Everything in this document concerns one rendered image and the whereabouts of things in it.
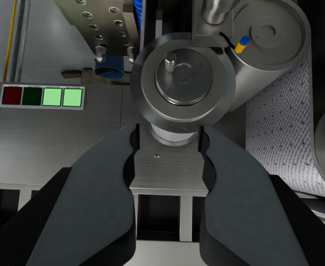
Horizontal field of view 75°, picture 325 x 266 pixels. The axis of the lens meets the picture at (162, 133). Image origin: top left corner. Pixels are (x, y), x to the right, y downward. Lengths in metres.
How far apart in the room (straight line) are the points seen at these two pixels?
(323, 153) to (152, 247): 0.47
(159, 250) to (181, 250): 0.06
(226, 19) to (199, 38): 0.04
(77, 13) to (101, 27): 0.06
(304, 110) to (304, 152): 0.06
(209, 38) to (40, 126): 0.55
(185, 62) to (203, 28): 0.05
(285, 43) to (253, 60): 0.05
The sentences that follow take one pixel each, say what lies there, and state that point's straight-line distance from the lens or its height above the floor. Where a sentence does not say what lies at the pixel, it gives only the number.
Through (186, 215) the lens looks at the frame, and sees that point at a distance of 0.64.
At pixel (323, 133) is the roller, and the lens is 0.36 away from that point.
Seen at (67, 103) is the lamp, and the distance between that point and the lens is 0.69.
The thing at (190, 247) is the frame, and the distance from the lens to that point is 0.66.
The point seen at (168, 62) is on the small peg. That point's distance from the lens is 0.26.
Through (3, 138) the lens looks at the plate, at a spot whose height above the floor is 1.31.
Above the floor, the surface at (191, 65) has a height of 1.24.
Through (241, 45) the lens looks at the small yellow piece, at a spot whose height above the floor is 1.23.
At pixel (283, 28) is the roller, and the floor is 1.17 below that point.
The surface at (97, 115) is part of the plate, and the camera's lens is 0.66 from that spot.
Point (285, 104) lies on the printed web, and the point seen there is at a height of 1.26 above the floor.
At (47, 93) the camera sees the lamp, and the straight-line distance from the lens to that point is 0.72.
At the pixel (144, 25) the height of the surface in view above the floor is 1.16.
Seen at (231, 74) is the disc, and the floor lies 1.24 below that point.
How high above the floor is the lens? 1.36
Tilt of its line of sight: 8 degrees down
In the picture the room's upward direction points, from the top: 178 degrees counter-clockwise
